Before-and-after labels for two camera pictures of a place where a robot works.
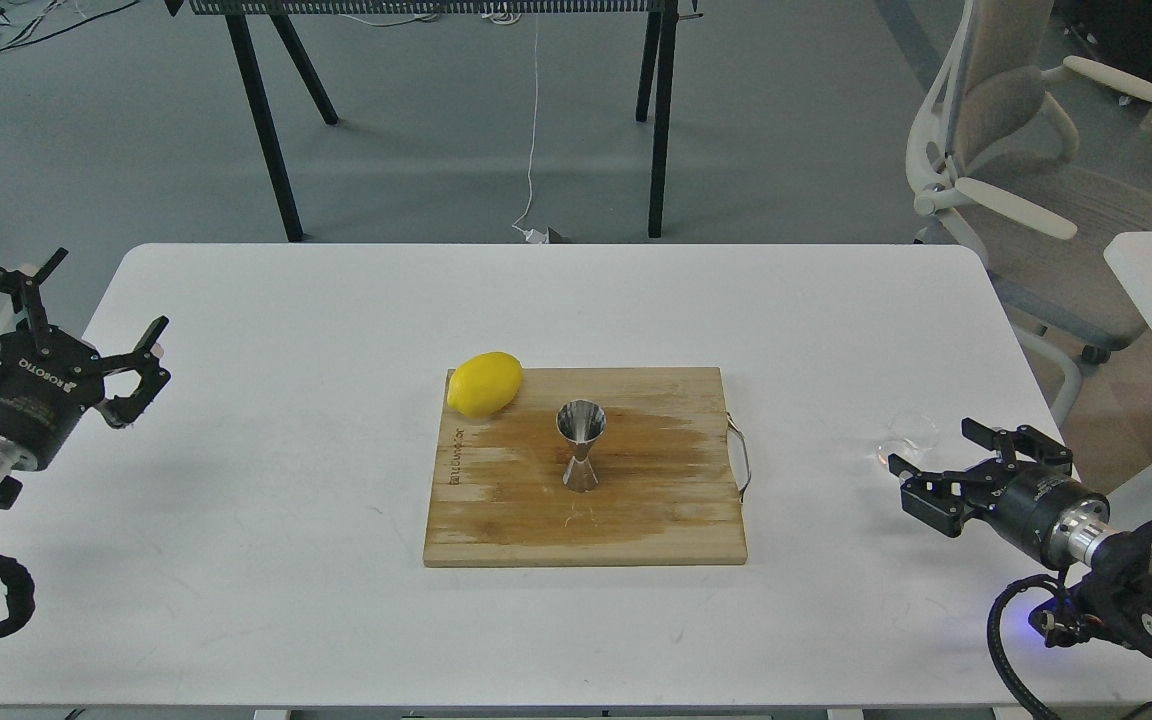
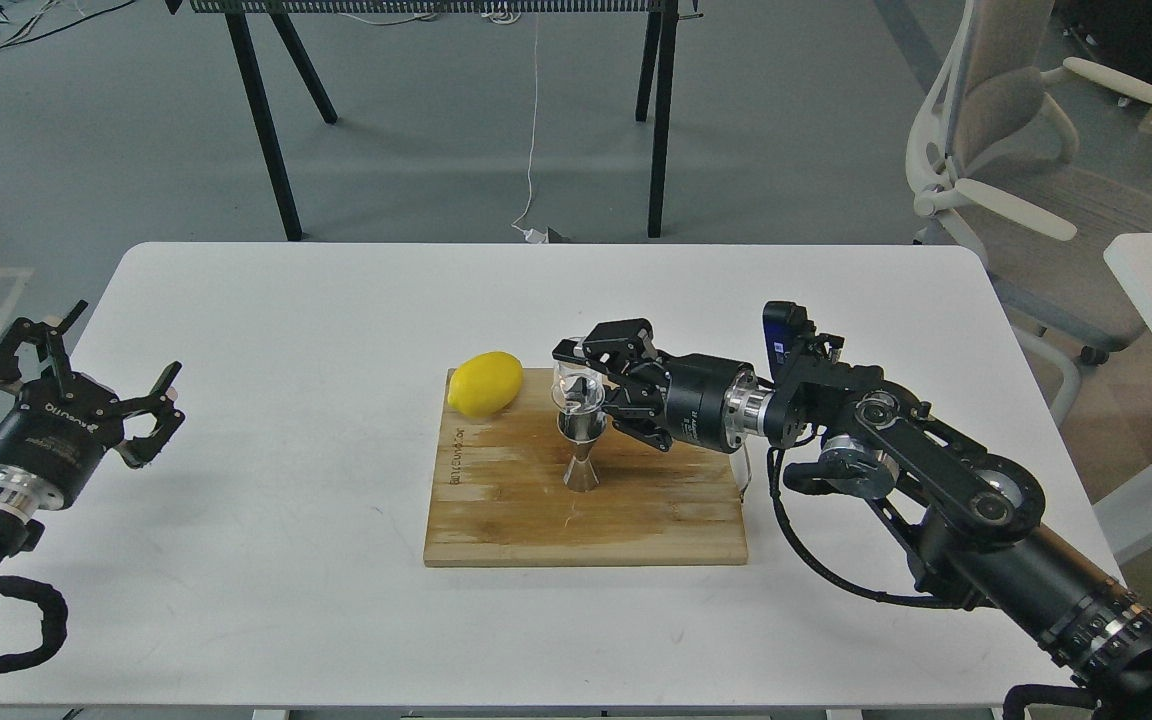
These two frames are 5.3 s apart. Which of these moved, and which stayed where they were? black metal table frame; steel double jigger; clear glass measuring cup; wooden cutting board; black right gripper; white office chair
Moved: black right gripper; clear glass measuring cup
Stayed: black metal table frame; white office chair; steel double jigger; wooden cutting board
